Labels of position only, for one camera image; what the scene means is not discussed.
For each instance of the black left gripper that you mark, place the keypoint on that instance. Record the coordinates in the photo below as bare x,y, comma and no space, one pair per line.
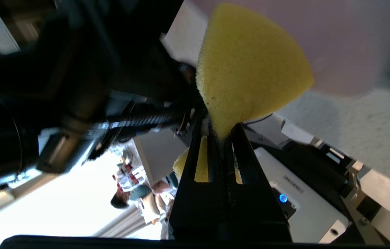
139,52

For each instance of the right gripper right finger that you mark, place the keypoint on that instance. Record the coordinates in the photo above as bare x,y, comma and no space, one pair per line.
257,211

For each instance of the white black robot chassis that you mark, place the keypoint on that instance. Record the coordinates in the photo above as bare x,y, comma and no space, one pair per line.
312,207

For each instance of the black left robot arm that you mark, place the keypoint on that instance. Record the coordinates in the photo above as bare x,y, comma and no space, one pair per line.
15,103

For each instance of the yellow fish-shaped sponge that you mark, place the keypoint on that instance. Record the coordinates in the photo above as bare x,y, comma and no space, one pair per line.
250,62

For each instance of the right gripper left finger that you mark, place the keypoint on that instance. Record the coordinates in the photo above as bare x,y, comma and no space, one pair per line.
198,207

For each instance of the background person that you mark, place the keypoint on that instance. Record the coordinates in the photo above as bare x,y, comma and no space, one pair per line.
136,197

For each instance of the small pale pink plate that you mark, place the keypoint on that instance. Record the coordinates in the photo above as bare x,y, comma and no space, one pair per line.
347,41

